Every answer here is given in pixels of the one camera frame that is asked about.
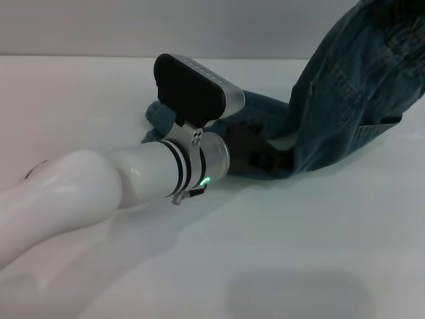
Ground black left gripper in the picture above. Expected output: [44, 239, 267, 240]
[225, 125, 296, 174]

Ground blue denim shorts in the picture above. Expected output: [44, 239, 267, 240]
[139, 0, 425, 183]

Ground black wrist cable with plug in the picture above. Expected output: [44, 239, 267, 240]
[170, 187, 207, 206]

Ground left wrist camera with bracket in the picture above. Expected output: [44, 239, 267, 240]
[153, 53, 247, 148]

